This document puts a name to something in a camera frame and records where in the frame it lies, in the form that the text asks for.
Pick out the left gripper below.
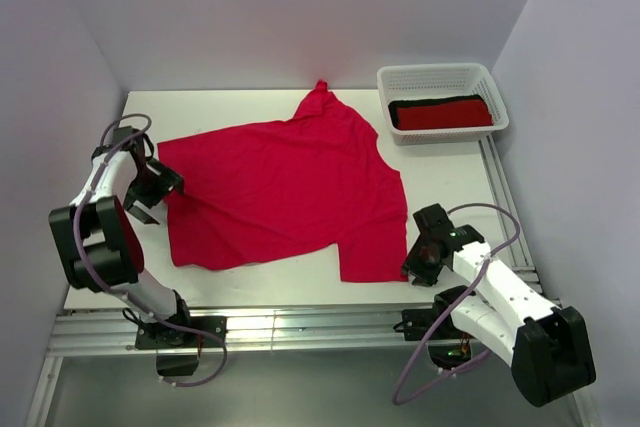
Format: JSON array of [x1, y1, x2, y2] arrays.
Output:
[[123, 159, 184, 224]]

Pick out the red t-shirt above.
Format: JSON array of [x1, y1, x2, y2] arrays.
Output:
[[396, 100, 493, 131], [158, 81, 408, 283]]

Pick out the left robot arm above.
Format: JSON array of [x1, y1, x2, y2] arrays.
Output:
[[48, 141, 195, 346]]

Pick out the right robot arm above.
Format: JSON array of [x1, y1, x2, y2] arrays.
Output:
[[392, 233, 596, 407]]

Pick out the rolled red t-shirt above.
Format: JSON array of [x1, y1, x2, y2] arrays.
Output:
[[396, 100, 493, 131]]

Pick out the white plastic basket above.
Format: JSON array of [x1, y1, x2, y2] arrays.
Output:
[[377, 63, 509, 146]]

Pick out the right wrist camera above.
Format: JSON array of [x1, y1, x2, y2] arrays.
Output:
[[413, 204, 485, 251]]

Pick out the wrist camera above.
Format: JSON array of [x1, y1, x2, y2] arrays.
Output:
[[91, 126, 155, 162], [413, 204, 485, 251]]

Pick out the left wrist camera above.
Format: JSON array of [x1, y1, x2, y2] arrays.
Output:
[[91, 126, 155, 162]]

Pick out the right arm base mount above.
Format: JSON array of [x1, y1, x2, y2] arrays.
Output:
[[393, 286, 489, 373]]

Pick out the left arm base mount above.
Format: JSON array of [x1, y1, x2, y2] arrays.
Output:
[[134, 316, 227, 379]]

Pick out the aluminium table frame rail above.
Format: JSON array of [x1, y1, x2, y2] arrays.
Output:
[[24, 136, 601, 427]]

